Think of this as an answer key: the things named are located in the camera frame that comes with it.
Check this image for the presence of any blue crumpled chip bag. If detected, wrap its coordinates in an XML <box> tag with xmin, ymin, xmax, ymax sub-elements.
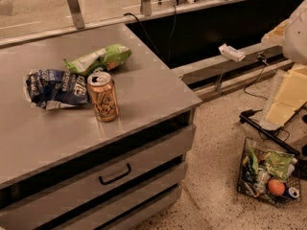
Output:
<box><xmin>23</xmin><ymin>69</ymin><xmax>89</xmax><ymax>110</ymax></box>

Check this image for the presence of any grey metal drawer cabinet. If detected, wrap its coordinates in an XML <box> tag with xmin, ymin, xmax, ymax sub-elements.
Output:
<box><xmin>0</xmin><ymin>24</ymin><xmax>200</xmax><ymax>230</ymax></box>

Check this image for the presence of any metal railing post middle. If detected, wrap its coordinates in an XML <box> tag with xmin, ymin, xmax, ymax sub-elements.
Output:
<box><xmin>140</xmin><ymin>0</ymin><xmax>152</xmax><ymax>16</ymax></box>

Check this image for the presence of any black cable on ledge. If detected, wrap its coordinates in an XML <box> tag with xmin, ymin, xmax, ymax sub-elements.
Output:
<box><xmin>123</xmin><ymin>5</ymin><xmax>177</xmax><ymax>64</ymax></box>

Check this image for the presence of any white crumpled packet on ledge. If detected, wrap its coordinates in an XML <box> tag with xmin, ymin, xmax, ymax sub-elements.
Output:
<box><xmin>219</xmin><ymin>44</ymin><xmax>246</xmax><ymax>62</ymax></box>

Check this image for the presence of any metal railing post left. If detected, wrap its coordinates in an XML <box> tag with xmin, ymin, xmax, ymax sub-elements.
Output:
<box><xmin>67</xmin><ymin>0</ymin><xmax>84</xmax><ymax>30</ymax></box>

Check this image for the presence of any black floor stand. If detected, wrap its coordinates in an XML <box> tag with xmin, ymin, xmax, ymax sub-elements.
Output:
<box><xmin>239</xmin><ymin>109</ymin><xmax>300</xmax><ymax>156</ymax></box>

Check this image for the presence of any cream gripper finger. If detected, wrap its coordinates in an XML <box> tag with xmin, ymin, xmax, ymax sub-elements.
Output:
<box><xmin>261</xmin><ymin>19</ymin><xmax>288</xmax><ymax>46</ymax></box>
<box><xmin>260</xmin><ymin>63</ymin><xmax>307</xmax><ymax>130</ymax></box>

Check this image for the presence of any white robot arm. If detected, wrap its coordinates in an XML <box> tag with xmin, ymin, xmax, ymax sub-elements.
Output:
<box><xmin>260</xmin><ymin>0</ymin><xmax>307</xmax><ymax>130</ymax></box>

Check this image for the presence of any black wire basket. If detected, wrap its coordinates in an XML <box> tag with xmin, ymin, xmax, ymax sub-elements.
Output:
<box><xmin>237</xmin><ymin>137</ymin><xmax>301</xmax><ymax>207</ymax></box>

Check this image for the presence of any green chip bag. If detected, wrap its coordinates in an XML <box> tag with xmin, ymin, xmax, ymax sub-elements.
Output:
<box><xmin>64</xmin><ymin>44</ymin><xmax>132</xmax><ymax>77</ymax></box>

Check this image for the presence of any orange soda can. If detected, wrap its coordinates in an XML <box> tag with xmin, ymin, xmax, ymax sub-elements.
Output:
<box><xmin>87</xmin><ymin>72</ymin><xmax>119</xmax><ymax>122</ymax></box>

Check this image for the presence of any orange fruit in basket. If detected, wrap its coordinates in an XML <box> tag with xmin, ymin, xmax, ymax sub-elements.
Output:
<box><xmin>268</xmin><ymin>179</ymin><xmax>285</xmax><ymax>196</ymax></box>

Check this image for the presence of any black drawer handle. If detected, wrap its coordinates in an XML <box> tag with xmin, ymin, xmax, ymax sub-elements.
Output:
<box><xmin>98</xmin><ymin>163</ymin><xmax>131</xmax><ymax>185</ymax></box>

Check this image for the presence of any blue can in basket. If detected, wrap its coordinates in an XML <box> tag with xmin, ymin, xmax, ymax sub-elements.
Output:
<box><xmin>284</xmin><ymin>187</ymin><xmax>299</xmax><ymax>199</ymax></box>

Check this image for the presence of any green snack bag in basket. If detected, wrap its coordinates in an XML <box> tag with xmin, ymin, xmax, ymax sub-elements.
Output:
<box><xmin>265</xmin><ymin>150</ymin><xmax>295</xmax><ymax>182</ymax></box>

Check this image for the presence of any metal railing post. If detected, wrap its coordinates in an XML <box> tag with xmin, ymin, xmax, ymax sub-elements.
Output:
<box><xmin>140</xmin><ymin>0</ymin><xmax>152</xmax><ymax>16</ymax></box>
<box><xmin>67</xmin><ymin>0</ymin><xmax>84</xmax><ymax>30</ymax></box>

